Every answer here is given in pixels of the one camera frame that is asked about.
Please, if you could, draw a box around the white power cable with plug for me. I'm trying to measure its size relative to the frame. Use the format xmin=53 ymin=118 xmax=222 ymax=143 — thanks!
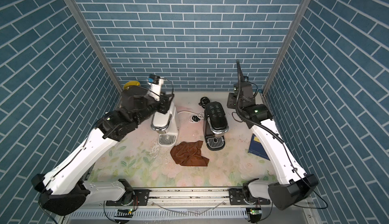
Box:
xmin=177 ymin=111 xmax=205 ymax=124

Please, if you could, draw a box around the left metal corner post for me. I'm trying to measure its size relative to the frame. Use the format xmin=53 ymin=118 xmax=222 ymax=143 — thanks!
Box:
xmin=63 ymin=0 xmax=123 ymax=93

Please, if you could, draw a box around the black coffee machine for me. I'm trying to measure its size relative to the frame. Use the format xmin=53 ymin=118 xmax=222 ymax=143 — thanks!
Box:
xmin=203 ymin=101 xmax=229 ymax=151

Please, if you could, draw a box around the blue book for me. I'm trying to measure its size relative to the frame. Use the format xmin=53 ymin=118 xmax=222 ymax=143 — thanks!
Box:
xmin=248 ymin=134 xmax=270 ymax=160

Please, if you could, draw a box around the right metal corner post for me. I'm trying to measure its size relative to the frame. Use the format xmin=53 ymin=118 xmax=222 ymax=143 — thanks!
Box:
xmin=262 ymin=0 xmax=311 ymax=97

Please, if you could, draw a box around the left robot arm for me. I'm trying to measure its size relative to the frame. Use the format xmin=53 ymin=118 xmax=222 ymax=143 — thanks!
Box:
xmin=31 ymin=86 xmax=174 ymax=216

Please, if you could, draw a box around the yellow pen cup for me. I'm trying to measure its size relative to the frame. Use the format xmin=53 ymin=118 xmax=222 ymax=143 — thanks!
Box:
xmin=123 ymin=81 xmax=140 ymax=90

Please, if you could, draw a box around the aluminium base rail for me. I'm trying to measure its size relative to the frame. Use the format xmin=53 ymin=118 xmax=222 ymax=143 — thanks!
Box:
xmin=55 ymin=187 xmax=320 ymax=224

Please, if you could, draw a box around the brown cloth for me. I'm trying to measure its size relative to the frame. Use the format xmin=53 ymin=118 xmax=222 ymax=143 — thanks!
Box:
xmin=170 ymin=141 xmax=209 ymax=167

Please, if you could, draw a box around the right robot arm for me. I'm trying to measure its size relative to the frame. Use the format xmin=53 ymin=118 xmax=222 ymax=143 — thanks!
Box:
xmin=227 ymin=92 xmax=319 ymax=210

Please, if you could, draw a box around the metal corner post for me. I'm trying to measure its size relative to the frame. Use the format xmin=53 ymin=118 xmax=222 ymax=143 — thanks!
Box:
xmin=262 ymin=0 xmax=311 ymax=97
xmin=63 ymin=0 xmax=123 ymax=93

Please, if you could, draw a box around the white coffee machine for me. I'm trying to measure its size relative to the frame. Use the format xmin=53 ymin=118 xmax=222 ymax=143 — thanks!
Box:
xmin=151 ymin=102 xmax=179 ymax=147

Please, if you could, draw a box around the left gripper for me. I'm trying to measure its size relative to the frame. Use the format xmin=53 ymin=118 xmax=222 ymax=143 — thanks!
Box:
xmin=134 ymin=92 xmax=178 ymax=126

